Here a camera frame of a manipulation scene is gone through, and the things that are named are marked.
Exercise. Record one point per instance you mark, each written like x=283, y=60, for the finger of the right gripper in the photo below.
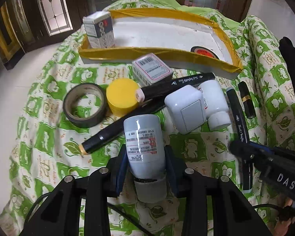
x=261, y=147
x=246, y=152

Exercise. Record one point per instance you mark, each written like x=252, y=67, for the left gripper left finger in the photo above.
x=118, y=171

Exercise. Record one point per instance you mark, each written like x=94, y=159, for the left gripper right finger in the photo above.
x=175, y=173

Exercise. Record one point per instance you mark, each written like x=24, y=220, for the black marker blue cap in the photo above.
x=243, y=136

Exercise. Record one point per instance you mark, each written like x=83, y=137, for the black marker tan cap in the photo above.
x=111, y=131

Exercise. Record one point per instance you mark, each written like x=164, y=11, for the grey bottle with label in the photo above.
x=146, y=156

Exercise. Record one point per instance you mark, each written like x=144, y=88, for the black gold lipstick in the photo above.
x=247, y=100

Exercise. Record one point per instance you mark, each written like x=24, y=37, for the white plastic bottle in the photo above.
x=216, y=107

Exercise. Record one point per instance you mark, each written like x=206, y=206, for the white power adapter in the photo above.
x=186, y=108

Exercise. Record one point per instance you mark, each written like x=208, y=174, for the dark grey tape roll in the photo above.
x=79, y=91

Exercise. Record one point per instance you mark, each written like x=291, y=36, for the person right hand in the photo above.
x=285, y=219

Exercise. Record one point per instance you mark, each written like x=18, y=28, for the black marker pink cap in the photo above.
x=167, y=87

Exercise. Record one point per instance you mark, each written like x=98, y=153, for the green patterned cloth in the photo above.
x=46, y=148

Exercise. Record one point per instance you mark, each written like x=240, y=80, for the pink bordered small box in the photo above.
x=149, y=69

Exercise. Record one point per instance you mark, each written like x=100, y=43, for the black tape roll red core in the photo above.
x=204, y=51

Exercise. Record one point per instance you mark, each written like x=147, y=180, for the white tray yellow tape rim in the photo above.
x=170, y=35

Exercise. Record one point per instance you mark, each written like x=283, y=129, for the white blue carton box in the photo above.
x=99, y=30

